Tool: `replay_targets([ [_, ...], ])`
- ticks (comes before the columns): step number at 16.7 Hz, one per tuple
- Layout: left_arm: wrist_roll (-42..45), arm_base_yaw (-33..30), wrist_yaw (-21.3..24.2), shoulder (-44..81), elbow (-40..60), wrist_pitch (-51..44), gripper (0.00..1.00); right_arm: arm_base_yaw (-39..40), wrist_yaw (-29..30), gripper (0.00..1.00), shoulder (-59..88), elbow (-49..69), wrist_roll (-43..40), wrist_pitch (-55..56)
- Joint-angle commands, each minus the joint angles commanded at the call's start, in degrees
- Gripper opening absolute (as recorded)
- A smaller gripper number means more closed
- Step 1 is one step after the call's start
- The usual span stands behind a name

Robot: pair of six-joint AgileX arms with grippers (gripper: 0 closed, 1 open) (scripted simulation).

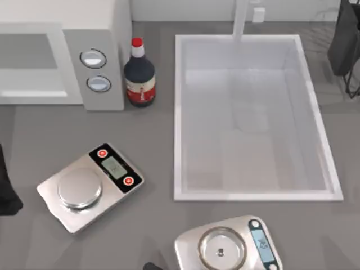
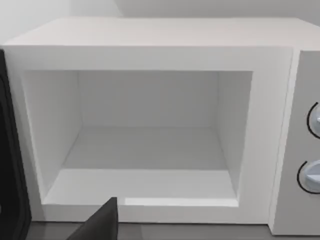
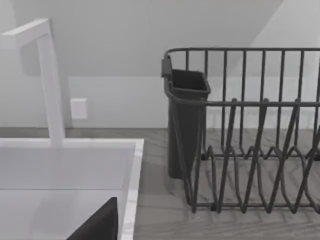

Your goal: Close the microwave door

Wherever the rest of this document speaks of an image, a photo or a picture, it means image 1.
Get dark bottle with red cap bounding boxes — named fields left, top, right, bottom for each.
left=123, top=37, right=157, bottom=108

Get white sink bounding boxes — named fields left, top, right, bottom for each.
left=173, top=34, right=344, bottom=202

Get microwave knob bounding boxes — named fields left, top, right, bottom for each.
left=85, top=74, right=113, bottom=93
left=79, top=48, right=108, bottom=69

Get pale microwave oven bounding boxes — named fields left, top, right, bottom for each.
left=0, top=0, right=133, bottom=111

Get silver scale with red buttons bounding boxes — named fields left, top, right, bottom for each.
left=36, top=142, right=145, bottom=235

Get silver scale with blue display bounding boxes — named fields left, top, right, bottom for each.
left=174, top=215, right=284, bottom=270

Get tall white tap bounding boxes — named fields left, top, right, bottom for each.
left=232, top=0, right=249, bottom=43

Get black chair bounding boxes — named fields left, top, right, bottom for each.
left=327, top=0, right=360, bottom=99

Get white wall socket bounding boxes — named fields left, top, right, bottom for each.
left=252, top=7, right=266, bottom=23

